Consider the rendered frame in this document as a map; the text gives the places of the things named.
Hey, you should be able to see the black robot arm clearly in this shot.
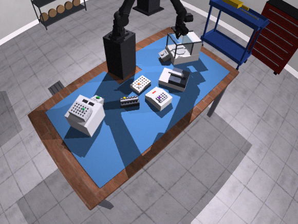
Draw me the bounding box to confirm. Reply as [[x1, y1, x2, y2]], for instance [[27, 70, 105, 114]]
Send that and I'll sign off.
[[109, 0, 193, 41]]

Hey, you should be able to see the blue bench mat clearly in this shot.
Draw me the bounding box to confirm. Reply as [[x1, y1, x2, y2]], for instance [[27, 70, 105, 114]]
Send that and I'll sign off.
[[46, 36, 230, 188]]

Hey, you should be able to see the white tube rack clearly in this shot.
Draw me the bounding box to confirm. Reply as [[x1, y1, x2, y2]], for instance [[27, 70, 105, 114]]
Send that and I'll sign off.
[[130, 76, 151, 93]]

